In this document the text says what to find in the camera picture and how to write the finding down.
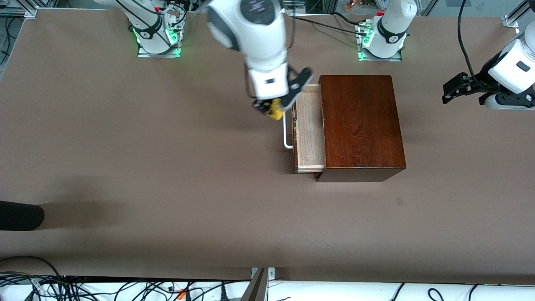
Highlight yellow cube block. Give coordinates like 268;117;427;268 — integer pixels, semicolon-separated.
269;98;286;121

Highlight light wood drawer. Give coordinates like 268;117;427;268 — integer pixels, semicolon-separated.
283;83;326;173

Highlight dark brown wooden cabinet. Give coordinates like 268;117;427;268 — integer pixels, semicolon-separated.
314;75;407;183

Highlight dark grey diagonal beam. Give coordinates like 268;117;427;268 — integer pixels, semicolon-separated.
240;268;268;301

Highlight black foam cylinder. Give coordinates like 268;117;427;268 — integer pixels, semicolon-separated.
0;201;45;231

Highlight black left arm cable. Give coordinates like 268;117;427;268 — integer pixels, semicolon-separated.
457;0;494;91

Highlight black cable on table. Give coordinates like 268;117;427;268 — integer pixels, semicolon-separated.
290;13;365;36

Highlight aluminium frame profile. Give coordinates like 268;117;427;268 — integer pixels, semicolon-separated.
503;0;535;29
0;0;39;20

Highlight silver corner bracket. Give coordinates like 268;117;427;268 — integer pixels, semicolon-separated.
251;267;276;280

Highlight tangled black cable bundle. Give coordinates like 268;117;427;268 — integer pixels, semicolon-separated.
0;256;241;301

